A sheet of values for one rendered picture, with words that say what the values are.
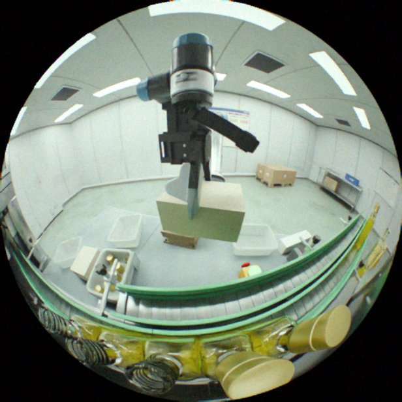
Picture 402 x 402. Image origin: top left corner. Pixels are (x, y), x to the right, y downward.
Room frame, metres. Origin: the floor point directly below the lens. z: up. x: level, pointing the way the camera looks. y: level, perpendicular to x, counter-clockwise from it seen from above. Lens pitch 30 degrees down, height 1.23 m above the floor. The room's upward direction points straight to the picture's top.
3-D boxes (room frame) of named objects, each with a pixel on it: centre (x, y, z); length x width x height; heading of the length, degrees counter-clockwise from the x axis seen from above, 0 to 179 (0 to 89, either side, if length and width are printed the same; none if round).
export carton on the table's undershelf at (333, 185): (2.66, -5.05, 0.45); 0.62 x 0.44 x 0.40; 2
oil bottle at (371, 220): (0.07, -0.94, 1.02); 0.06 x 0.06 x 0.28; 7
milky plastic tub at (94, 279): (0.14, 0.35, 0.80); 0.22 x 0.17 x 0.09; 7
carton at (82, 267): (0.15, 0.55, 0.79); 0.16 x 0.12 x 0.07; 5
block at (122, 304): (0.03, 0.22, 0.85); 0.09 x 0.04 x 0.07; 7
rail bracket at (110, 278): (0.05, 0.23, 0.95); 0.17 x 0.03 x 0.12; 7
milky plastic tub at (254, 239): (0.36, -0.26, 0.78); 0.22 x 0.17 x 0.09; 82
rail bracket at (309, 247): (0.17, -0.36, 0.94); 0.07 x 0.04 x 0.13; 7
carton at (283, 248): (0.32, -0.53, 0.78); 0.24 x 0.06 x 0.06; 98
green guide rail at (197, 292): (0.17, -0.67, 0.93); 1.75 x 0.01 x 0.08; 97
